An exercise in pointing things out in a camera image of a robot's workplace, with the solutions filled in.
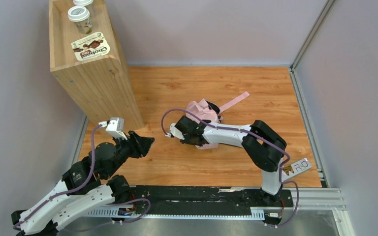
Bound pink folding umbrella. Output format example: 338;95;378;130
185;92;250;149

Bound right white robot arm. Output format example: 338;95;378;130
170;116;287;196

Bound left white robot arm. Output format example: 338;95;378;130
11;131;155;236

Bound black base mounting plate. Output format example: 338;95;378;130
128;185;295;214

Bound wooden shelf box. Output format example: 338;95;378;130
49;0;145;131

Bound Chobani yogurt container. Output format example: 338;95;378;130
71;32;110;61

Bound white logo label plate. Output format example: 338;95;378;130
281;158;312;182

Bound paper cup with white lid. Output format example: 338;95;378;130
67;6;92;34

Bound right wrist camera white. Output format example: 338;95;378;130
165;123;185;140

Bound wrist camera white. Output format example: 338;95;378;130
165;123;185;140
98;117;128;140

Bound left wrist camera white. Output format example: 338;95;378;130
98;117;128;140

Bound white slotted cable duct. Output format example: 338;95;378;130
84;206;266;220

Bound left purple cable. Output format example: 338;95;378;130
12;123;151;229

